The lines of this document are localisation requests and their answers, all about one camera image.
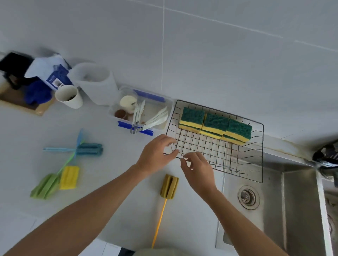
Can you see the person's right hand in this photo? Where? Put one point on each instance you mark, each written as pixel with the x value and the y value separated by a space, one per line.
pixel 199 174

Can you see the person's left hand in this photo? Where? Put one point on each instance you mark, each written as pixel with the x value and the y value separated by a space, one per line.
pixel 154 155

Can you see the person's right thumb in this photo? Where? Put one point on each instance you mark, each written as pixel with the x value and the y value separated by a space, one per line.
pixel 185 166

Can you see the person's left thumb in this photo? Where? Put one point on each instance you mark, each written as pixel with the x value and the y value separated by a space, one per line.
pixel 171 155

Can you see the person's right forearm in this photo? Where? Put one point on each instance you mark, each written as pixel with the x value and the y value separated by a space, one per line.
pixel 237 224

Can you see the person's left forearm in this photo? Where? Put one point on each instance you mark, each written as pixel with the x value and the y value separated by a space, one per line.
pixel 79 213

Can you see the yellow sponge bottle brush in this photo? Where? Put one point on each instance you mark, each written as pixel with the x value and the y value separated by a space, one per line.
pixel 169 186

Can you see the white plastic utensil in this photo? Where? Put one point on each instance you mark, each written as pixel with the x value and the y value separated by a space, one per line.
pixel 157 119
pixel 137 116

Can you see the green and yellow sponge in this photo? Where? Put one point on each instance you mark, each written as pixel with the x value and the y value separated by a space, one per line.
pixel 237 131
pixel 192 118
pixel 215 126

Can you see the clear container with blue clips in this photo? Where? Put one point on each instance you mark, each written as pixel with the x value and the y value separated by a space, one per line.
pixel 155 101

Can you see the small brown cup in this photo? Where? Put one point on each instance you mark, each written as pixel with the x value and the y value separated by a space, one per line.
pixel 120 114

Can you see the small white cup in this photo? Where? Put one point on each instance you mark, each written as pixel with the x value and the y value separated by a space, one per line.
pixel 128 102

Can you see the metal sink drain strainer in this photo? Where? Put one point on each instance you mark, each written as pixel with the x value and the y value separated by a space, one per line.
pixel 248 197

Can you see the blue sponge bottle brush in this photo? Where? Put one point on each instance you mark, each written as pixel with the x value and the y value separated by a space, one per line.
pixel 88 149

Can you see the translucent white plastic jug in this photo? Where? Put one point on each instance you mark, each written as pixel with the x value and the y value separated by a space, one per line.
pixel 99 85

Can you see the yellow ribbed sponge pad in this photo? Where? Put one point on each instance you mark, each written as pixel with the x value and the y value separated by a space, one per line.
pixel 69 178

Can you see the white paper cup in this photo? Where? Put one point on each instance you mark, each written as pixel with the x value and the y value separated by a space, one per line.
pixel 69 98

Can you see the stainless steel sink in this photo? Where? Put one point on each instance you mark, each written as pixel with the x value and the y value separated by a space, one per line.
pixel 295 211

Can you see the green sponge bottle brush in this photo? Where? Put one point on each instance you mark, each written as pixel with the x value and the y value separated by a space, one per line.
pixel 45 186

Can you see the chrome faucet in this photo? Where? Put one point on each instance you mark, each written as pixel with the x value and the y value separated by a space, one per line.
pixel 327 155

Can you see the blue and white packet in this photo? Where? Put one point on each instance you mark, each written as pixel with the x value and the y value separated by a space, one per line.
pixel 52 72

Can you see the dark blue cloth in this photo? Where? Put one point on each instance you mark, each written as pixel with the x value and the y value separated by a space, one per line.
pixel 38 93

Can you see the wooden tray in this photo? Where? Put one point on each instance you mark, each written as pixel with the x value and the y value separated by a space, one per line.
pixel 15 101

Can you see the black bag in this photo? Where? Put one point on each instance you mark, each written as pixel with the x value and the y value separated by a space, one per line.
pixel 14 64

